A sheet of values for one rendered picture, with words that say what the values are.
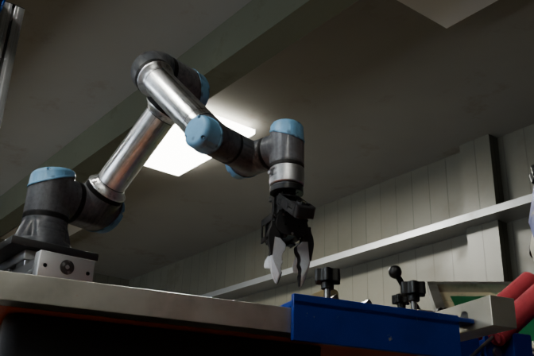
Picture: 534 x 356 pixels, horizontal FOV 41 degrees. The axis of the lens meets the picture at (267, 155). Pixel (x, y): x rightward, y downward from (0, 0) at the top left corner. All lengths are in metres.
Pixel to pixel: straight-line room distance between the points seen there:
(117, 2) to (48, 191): 2.85
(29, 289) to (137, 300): 0.15
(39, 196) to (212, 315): 0.96
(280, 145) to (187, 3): 3.11
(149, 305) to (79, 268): 0.73
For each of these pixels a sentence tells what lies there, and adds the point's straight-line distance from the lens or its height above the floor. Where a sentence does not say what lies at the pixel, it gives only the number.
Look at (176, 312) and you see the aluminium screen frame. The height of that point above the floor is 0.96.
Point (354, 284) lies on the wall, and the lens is 7.04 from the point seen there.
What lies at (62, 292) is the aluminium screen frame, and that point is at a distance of 1.01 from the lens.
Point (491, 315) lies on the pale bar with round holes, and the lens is 1.25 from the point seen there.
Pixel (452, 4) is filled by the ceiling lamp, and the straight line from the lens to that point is 4.46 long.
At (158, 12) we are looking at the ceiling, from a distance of 4.69.
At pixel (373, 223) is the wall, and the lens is 7.02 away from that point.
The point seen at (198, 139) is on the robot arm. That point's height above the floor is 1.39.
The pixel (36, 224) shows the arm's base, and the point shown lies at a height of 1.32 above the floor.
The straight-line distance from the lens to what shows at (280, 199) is 1.48.
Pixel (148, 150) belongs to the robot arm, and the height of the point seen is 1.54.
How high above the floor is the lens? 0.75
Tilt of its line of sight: 24 degrees up
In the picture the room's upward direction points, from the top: 2 degrees clockwise
